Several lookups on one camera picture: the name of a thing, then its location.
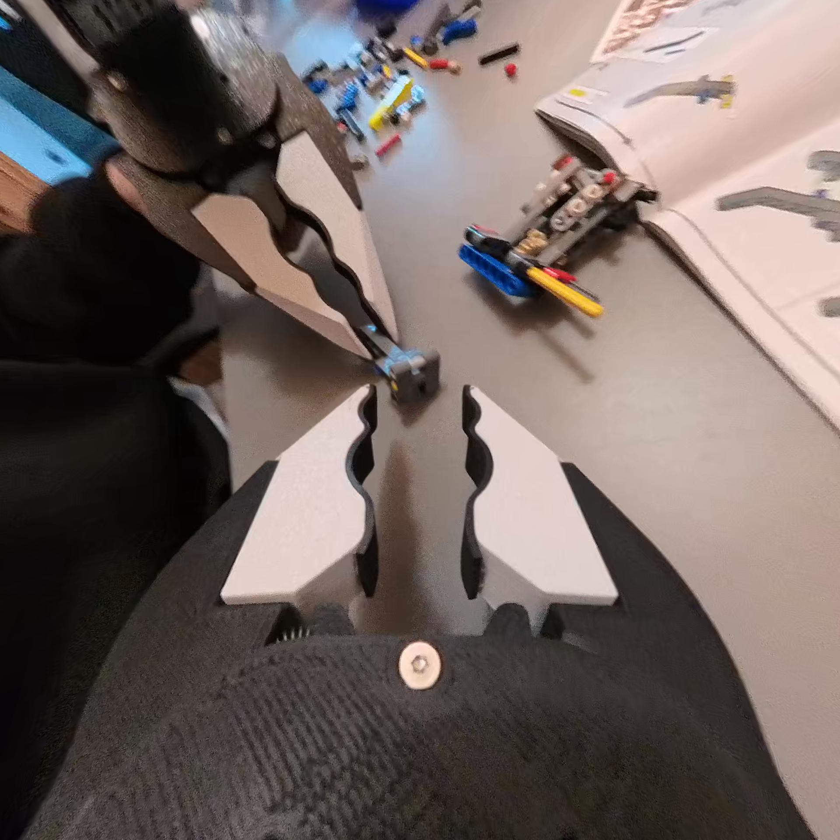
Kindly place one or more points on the pile of loose lego pieces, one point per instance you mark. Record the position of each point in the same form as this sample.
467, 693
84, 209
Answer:
390, 98

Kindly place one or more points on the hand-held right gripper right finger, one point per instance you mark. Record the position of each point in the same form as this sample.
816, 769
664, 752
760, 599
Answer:
538, 525

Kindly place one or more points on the person's left forearm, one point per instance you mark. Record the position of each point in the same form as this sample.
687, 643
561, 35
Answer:
85, 282

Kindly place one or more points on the lego sticker sheet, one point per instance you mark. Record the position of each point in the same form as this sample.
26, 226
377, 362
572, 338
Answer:
636, 26

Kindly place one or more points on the dark grey lego arm assembly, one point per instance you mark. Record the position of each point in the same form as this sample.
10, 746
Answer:
413, 377

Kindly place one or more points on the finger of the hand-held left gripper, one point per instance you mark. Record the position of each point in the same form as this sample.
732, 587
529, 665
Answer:
256, 256
334, 216

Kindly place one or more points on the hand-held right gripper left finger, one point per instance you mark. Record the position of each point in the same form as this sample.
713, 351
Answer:
308, 518

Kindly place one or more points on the lego chassis assembly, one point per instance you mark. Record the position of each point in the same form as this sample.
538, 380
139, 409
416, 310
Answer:
564, 216

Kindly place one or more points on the lego instruction booklet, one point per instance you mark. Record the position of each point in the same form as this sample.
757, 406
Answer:
722, 164

